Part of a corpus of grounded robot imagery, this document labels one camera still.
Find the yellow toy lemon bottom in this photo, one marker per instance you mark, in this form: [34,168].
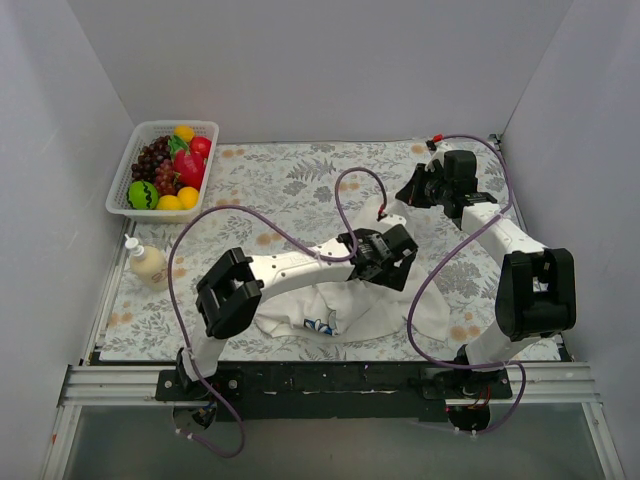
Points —
[169,203]

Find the orange toy fruit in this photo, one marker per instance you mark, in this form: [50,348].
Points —
[188,197]

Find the red toy dragon fruit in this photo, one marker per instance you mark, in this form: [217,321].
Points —
[189,168]

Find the yellow toy lemon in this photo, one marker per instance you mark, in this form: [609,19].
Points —
[184,132]
[169,203]

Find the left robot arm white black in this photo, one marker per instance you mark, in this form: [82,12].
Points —
[230,293]

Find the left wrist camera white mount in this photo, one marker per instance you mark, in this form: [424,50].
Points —
[386,221]

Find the red toy apple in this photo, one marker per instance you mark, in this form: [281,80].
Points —
[200,145]

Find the green toy watermelon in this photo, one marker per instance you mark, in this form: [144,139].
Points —
[142,195]

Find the white pump bottle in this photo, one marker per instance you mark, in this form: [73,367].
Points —
[147,263]

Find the purple toy grapes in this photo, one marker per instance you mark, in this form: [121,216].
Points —
[154,164]

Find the yellow toy lemon top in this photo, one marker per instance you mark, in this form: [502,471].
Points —
[184,132]

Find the floral patterned table mat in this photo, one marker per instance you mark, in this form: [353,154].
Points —
[257,194]

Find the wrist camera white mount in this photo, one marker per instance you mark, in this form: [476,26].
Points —
[386,221]
[437,147]

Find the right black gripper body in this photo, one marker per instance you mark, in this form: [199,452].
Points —
[417,185]

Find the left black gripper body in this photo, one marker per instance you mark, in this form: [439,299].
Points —
[395,255]

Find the aluminium frame rail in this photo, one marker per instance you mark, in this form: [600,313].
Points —
[546,383]

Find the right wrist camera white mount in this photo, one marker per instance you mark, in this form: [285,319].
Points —
[437,147]

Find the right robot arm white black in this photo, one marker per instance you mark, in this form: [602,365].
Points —
[536,295]

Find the white plastic basket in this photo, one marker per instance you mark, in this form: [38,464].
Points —
[116,202]

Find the white t-shirt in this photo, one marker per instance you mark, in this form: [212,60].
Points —
[355,311]

